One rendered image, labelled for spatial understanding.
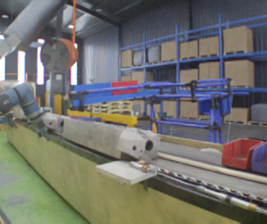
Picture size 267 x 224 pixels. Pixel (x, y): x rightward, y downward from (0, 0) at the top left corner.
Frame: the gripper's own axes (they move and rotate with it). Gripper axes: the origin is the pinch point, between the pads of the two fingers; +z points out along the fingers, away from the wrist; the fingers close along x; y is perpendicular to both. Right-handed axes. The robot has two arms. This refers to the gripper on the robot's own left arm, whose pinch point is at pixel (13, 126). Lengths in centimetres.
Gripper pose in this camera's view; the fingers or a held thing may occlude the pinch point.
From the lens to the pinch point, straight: 218.7
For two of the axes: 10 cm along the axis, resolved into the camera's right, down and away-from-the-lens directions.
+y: 6.0, -4.6, 6.5
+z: 3.1, 8.9, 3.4
